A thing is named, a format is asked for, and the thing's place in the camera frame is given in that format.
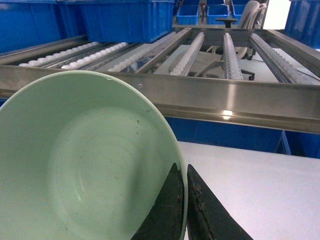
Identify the grey office chair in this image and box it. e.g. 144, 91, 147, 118
188, 0, 267, 81

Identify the blue bin below shelf right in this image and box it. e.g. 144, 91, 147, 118
165, 116, 282, 153

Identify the blue bin top right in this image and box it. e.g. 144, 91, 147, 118
284, 0, 320, 49

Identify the blue bin far left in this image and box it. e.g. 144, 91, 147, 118
0, 0, 86, 53

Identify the green bowl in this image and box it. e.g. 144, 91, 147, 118
0, 70, 187, 240

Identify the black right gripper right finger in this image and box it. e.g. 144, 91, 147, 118
187, 164, 252, 240

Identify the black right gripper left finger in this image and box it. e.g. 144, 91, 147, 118
132, 163, 185, 240

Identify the large blue bin on shelf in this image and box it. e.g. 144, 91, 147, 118
79, 0, 174, 43

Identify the stainless steel roller shelf rack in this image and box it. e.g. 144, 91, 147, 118
0, 24, 320, 135

